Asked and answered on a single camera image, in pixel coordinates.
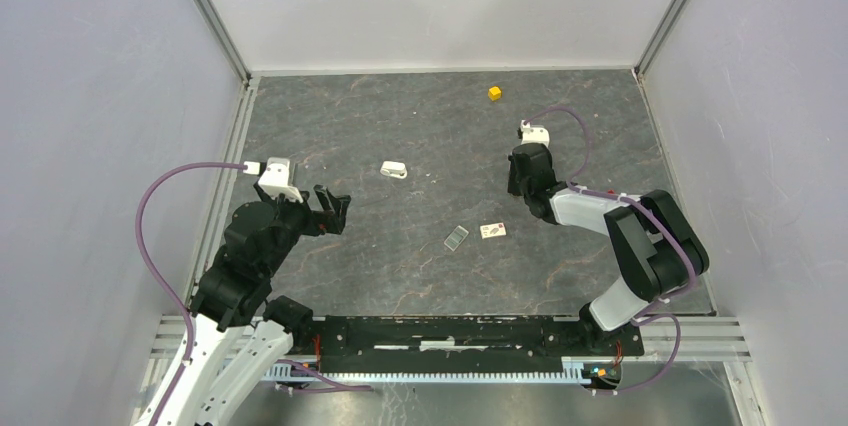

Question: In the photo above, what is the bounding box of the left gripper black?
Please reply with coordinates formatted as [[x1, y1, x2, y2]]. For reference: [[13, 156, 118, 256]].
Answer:
[[256, 178, 350, 275]]

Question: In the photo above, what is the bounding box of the staple strip box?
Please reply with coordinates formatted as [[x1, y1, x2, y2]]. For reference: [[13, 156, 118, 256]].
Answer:
[[479, 222, 507, 239]]

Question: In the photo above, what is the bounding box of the clear staple tray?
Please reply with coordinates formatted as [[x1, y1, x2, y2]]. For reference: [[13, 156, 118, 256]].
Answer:
[[443, 225, 469, 252]]

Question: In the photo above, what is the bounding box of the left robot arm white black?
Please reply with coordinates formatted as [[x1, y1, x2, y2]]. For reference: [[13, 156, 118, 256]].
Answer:
[[138, 185, 351, 425]]

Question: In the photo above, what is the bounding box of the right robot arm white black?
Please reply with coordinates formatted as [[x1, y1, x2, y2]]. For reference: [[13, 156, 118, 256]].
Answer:
[[508, 143, 709, 354]]

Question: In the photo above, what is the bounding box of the yellow cube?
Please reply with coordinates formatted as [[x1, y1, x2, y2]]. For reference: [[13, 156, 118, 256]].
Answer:
[[488, 86, 503, 101]]

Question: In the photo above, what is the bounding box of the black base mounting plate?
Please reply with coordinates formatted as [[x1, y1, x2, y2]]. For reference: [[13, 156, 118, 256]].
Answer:
[[291, 315, 645, 374]]

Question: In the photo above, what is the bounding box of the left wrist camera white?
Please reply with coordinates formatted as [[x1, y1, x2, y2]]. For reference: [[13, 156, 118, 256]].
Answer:
[[242, 157, 304, 203]]

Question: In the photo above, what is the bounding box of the aluminium rail frame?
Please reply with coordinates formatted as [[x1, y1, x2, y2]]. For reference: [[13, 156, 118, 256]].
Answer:
[[152, 314, 753, 385]]

